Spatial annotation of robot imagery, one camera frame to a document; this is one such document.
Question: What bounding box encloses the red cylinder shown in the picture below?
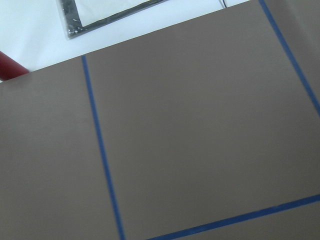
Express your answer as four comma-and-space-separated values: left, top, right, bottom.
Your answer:
0, 51, 29, 81

